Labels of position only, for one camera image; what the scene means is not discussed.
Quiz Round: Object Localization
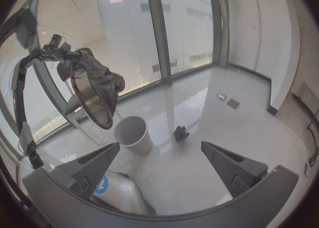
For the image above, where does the grey chair with white legs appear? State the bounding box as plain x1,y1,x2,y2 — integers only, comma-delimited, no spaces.
56,47,122,146

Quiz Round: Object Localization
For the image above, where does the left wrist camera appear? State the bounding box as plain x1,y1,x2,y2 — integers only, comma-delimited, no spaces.
50,34,66,46

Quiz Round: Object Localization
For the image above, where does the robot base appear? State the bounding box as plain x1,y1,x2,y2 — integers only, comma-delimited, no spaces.
90,171,157,216

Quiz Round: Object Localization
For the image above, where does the black plastic bag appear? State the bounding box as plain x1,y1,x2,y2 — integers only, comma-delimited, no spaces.
70,52,125,130

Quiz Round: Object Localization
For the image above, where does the white trash bin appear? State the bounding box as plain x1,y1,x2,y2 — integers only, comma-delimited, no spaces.
114,116,153,155

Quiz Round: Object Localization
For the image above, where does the window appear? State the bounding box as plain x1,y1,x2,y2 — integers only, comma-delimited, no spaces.
0,0,223,148

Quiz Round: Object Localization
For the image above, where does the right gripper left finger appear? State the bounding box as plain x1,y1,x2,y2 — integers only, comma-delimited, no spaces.
53,142,121,200

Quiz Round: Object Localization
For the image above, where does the pale grey curtain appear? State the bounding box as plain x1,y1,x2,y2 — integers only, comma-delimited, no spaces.
212,0,231,68

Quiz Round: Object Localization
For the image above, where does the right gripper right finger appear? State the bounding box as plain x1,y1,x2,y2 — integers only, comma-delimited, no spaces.
201,141,269,199

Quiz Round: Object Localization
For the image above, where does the crumpled black plastic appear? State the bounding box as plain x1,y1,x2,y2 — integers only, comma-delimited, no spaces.
174,125,190,142

